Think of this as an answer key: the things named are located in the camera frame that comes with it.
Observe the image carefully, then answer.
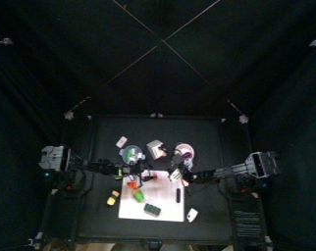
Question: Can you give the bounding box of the dark green block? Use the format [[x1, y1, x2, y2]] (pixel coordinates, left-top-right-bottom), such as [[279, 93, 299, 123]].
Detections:
[[142, 202, 161, 217]]

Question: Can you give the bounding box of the purple toy eggplant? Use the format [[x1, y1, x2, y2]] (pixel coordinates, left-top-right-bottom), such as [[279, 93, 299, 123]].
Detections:
[[180, 150, 195, 161]]

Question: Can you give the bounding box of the light blue bowl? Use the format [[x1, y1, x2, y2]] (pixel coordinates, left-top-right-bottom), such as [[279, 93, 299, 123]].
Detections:
[[117, 144, 146, 165]]

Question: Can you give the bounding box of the black plate with white text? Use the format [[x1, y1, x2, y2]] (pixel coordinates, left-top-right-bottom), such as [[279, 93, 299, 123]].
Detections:
[[231, 209, 264, 241]]

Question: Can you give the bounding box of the pink bowl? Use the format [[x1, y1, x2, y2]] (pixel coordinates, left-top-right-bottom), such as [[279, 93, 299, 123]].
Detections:
[[172, 142, 196, 169]]

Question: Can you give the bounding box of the beige cardboard box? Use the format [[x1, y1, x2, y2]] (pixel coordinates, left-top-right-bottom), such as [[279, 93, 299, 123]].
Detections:
[[145, 139, 168, 161]]

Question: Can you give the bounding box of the white rectangular mat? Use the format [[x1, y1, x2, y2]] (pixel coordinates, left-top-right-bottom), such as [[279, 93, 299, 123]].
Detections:
[[117, 170, 185, 223]]

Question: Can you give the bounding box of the green toy vegetable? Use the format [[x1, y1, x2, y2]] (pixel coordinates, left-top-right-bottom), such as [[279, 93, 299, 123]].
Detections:
[[132, 189, 146, 203]]

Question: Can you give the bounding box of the yellow orange toy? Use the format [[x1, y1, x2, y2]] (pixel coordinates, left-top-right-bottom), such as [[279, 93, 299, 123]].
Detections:
[[105, 190, 121, 207]]

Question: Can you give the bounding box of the thin diagonal cord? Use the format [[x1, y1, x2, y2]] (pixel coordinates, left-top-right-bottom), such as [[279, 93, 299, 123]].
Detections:
[[70, 0, 221, 112], [109, 0, 244, 116]]

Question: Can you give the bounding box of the green white toy bottle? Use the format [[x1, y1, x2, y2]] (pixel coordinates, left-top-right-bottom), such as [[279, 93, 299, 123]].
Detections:
[[122, 148, 137, 164]]

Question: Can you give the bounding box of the small pink white card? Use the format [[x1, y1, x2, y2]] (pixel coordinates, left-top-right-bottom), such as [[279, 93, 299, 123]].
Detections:
[[114, 135, 129, 149]]

